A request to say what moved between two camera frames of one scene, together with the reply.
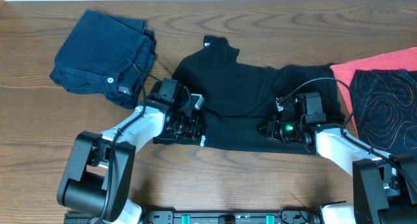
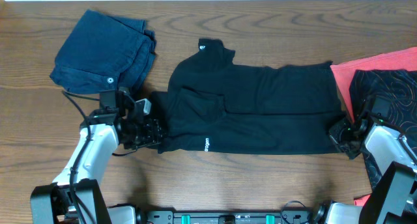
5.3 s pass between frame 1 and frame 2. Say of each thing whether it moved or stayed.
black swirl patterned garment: stayed
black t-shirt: stayed
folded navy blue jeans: stayed
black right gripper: moved
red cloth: stayed
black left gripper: moved
